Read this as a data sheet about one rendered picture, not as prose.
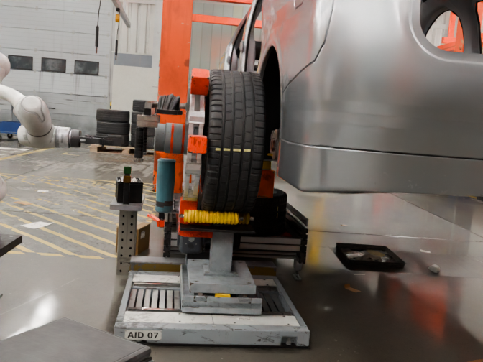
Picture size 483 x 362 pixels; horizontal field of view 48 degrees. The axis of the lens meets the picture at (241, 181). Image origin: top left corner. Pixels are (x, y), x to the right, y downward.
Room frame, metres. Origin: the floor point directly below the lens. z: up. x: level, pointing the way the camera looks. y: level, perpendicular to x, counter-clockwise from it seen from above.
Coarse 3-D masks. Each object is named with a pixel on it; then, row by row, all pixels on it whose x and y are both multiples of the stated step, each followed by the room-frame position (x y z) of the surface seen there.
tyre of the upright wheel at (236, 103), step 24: (216, 72) 2.46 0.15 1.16; (240, 72) 2.57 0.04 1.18; (216, 96) 2.30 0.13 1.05; (240, 96) 2.32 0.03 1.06; (264, 96) 2.36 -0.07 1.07; (216, 120) 2.25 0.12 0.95; (240, 120) 2.27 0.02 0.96; (264, 120) 2.29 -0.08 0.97; (216, 144) 2.24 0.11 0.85; (240, 144) 2.25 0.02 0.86; (264, 144) 2.28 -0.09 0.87; (216, 168) 2.25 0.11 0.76; (240, 168) 2.27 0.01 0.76; (216, 192) 2.32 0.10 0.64; (240, 192) 2.32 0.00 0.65
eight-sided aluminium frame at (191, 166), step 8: (192, 96) 2.36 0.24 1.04; (200, 96) 2.37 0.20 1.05; (192, 104) 2.33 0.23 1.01; (200, 104) 2.34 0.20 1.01; (192, 112) 2.30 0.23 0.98; (200, 112) 2.30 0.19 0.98; (192, 120) 2.28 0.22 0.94; (200, 120) 2.29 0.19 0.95; (192, 128) 2.28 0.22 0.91; (200, 128) 2.29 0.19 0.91; (184, 160) 2.75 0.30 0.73; (192, 160) 2.30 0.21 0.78; (200, 160) 2.29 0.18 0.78; (184, 168) 2.72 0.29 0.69; (192, 168) 2.29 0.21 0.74; (200, 168) 2.29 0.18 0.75; (184, 176) 2.68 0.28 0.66; (192, 176) 2.69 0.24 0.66; (184, 184) 2.65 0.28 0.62; (192, 184) 2.66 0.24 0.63; (184, 192) 2.40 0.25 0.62; (192, 192) 2.43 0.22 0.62; (192, 200) 2.44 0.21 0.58
